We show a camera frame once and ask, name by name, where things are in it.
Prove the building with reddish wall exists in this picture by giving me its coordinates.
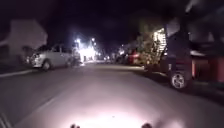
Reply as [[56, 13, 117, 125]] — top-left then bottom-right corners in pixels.
[[186, 0, 224, 84]]

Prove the pale building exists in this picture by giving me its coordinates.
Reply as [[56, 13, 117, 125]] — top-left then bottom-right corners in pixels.
[[7, 19, 48, 57]]

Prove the red car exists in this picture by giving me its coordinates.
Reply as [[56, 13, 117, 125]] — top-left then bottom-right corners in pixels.
[[127, 49, 142, 66]]

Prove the pale kerb strip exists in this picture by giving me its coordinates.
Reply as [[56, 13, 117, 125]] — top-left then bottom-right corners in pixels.
[[0, 68, 36, 79]]

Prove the brightly lit building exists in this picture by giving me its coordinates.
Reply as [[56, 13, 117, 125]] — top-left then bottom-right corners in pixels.
[[73, 37, 98, 63]]

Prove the bush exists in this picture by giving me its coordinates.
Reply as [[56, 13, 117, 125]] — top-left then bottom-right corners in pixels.
[[135, 30, 163, 69]]

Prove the dark grey asphalt road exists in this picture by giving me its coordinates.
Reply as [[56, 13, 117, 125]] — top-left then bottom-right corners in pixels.
[[0, 61, 224, 128]]

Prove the robot's own part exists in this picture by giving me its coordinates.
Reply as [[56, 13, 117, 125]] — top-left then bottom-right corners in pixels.
[[69, 123, 81, 128], [141, 122, 153, 128]]

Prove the silver car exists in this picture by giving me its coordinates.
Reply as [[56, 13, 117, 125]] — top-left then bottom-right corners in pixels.
[[29, 43, 77, 72]]

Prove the dark parked vehicle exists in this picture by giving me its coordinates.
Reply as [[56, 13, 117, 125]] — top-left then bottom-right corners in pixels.
[[159, 30, 195, 91]]

